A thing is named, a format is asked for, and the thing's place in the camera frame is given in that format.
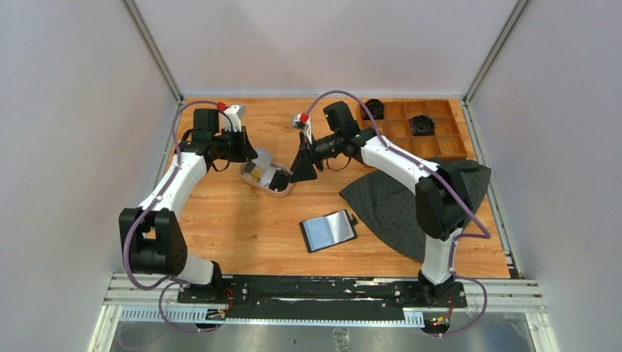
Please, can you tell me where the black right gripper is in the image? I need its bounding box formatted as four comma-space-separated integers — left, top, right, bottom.
290, 133, 343, 185

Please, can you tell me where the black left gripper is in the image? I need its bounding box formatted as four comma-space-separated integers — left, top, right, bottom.
212, 127, 257, 164

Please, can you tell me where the pink oval card tray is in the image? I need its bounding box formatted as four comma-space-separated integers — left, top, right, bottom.
238, 161, 293, 198

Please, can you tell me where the white credit card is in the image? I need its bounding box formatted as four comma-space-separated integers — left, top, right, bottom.
252, 147, 276, 187

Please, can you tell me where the black credit card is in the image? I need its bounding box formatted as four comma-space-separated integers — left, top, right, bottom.
268, 169, 290, 192

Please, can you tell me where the black card holder wallet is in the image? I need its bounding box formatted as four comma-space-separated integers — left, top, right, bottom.
299, 209, 359, 253

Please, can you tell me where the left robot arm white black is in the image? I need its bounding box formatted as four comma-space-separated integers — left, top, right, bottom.
119, 103, 257, 303

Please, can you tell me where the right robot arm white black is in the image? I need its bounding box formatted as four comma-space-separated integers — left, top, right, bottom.
290, 101, 472, 307

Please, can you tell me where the black rolled belt top left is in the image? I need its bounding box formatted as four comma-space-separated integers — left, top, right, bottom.
365, 98, 384, 120

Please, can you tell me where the black rolled belt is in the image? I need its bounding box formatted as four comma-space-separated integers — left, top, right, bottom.
365, 98, 384, 120
409, 114, 436, 136

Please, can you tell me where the dark grey dotted cloth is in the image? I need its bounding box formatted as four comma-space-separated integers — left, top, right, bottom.
339, 159, 491, 263

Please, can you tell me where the black rolled belt middle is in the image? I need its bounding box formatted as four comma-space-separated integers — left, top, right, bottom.
409, 114, 436, 136

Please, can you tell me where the wooden compartment tray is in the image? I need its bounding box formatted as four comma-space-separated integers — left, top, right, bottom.
357, 98, 467, 161

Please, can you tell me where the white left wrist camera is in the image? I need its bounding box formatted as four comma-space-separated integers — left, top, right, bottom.
216, 102, 246, 132

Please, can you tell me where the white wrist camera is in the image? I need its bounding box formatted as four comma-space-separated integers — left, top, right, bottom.
216, 102, 246, 132
291, 113, 313, 144

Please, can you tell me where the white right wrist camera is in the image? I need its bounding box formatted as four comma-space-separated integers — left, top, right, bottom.
291, 113, 313, 144

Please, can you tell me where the aluminium frame rail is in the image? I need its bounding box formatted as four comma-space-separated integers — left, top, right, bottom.
88, 273, 557, 351

